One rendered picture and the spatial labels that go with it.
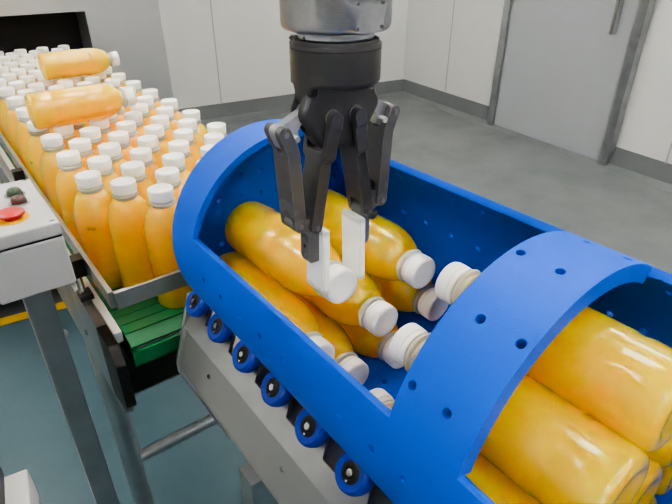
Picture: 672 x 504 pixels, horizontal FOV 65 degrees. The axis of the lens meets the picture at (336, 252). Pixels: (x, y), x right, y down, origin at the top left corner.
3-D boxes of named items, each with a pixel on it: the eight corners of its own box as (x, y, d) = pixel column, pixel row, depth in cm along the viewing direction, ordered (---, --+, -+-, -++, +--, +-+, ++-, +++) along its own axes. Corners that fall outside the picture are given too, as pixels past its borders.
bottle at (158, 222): (150, 305, 90) (128, 205, 80) (172, 283, 95) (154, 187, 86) (187, 312, 88) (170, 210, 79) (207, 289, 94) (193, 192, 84)
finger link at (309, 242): (319, 212, 49) (292, 220, 47) (319, 260, 51) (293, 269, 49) (310, 207, 50) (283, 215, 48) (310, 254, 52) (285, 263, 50)
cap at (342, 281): (332, 255, 54) (342, 261, 53) (352, 273, 57) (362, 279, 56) (309, 285, 54) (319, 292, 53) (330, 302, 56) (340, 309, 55)
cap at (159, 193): (143, 203, 81) (141, 192, 80) (157, 193, 84) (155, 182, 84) (166, 206, 80) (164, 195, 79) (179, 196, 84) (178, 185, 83)
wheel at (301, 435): (327, 418, 57) (339, 419, 58) (302, 397, 60) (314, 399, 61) (310, 456, 57) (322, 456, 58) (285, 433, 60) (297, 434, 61)
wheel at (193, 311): (205, 294, 77) (216, 297, 79) (193, 281, 81) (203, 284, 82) (191, 321, 78) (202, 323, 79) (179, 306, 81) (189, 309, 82)
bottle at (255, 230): (247, 189, 67) (334, 235, 53) (282, 220, 72) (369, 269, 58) (213, 233, 66) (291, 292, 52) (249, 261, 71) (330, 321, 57)
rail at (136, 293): (118, 310, 80) (114, 293, 79) (116, 307, 81) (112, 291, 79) (329, 234, 101) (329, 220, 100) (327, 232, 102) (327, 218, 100)
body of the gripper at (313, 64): (320, 43, 38) (322, 166, 43) (406, 34, 43) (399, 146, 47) (266, 33, 43) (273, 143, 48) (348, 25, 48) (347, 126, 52)
